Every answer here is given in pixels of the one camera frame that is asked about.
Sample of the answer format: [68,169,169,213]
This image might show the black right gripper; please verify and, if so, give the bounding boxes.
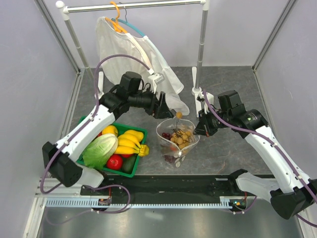
[193,106,232,137]

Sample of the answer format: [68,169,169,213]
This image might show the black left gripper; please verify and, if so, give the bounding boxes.
[129,86,173,119]

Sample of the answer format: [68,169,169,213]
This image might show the brown longan bunch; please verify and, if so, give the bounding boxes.
[170,112,194,150]

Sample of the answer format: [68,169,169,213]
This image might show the clear dotted zip top bag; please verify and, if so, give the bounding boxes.
[156,117,200,168]

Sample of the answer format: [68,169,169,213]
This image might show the purple grape bunch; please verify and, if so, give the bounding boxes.
[161,132,173,163]

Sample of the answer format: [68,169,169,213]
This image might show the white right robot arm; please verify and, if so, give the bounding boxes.
[194,90,317,220]

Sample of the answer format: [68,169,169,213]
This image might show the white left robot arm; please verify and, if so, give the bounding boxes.
[42,71,173,195]

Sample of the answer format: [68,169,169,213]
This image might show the yellow banana bunch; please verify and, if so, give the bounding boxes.
[114,130,149,157]

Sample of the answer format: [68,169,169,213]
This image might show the yellow lemon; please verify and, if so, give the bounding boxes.
[102,125,118,137]

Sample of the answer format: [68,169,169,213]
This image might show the green plastic basket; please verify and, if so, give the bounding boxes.
[77,123,149,178]

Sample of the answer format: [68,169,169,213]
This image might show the dark green avocado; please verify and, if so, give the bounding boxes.
[121,155,137,174]

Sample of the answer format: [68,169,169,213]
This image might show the red tomato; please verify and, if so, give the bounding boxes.
[106,154,123,171]

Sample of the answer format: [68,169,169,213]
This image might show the green lettuce head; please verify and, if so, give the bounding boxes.
[82,133,118,170]

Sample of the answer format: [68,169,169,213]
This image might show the white hanging shirt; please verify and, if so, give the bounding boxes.
[96,17,190,116]

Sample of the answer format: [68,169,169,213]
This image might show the orange clothes hanger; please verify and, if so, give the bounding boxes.
[105,1,128,34]

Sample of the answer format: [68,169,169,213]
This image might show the teal clothes hanger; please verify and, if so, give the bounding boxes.
[118,19,146,37]

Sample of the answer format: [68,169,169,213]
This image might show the silver clothes rack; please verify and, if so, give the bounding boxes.
[55,0,211,117]

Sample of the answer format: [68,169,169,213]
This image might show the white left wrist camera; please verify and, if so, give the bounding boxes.
[148,69,164,93]

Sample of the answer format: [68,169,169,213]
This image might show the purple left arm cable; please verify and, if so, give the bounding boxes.
[40,54,153,194]

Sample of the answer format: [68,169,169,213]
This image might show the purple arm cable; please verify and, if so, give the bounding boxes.
[202,89,317,228]
[40,54,153,194]

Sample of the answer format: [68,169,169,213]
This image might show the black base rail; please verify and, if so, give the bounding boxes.
[80,173,258,206]

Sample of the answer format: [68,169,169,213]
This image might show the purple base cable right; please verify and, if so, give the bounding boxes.
[229,194,259,215]

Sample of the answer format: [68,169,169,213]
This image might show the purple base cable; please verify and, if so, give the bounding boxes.
[46,184,132,225]
[229,194,259,215]

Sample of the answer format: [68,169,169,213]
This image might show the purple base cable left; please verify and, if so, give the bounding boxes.
[46,184,132,225]

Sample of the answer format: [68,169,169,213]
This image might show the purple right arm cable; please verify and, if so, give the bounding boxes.
[202,89,317,228]

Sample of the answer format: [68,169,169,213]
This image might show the grey slotted cable duct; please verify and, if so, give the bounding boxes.
[46,197,233,209]

